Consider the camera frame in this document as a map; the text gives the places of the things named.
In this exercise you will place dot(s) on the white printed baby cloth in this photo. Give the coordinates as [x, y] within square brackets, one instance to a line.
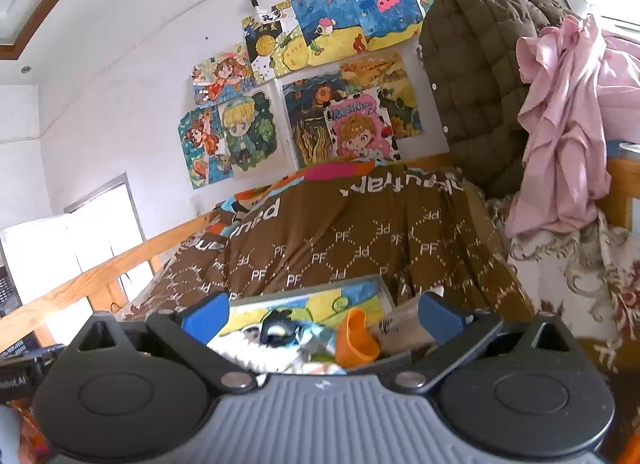
[235, 350]

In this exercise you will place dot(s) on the pink garment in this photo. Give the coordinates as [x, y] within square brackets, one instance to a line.
[555, 119]

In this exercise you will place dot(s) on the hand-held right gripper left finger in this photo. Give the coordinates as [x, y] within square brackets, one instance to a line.
[205, 319]

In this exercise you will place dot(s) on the grey box with painted lining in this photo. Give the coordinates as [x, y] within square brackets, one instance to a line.
[320, 301]

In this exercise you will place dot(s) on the grey sock with drawing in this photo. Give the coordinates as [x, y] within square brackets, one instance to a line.
[400, 329]

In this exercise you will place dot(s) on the group of wall posters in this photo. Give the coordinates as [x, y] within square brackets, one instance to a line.
[320, 94]

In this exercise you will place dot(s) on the bright window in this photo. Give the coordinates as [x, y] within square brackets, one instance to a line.
[75, 244]

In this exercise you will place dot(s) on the wooden furniture piece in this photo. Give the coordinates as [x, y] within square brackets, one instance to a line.
[622, 186]

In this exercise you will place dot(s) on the olive quilted jacket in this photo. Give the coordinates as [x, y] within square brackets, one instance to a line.
[475, 69]

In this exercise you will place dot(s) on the floral patterned cloth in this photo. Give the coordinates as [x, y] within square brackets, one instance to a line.
[575, 269]

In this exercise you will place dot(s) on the dark blue cloth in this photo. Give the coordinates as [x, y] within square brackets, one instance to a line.
[277, 329]

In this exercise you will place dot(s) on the wooden bed frame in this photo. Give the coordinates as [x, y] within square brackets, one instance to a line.
[75, 284]

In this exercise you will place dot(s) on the brown printed blanket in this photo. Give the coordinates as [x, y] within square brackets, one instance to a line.
[350, 244]

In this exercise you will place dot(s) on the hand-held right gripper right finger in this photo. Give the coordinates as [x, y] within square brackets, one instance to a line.
[440, 316]

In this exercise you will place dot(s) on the orange plastic cup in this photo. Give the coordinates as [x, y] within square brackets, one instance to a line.
[355, 344]

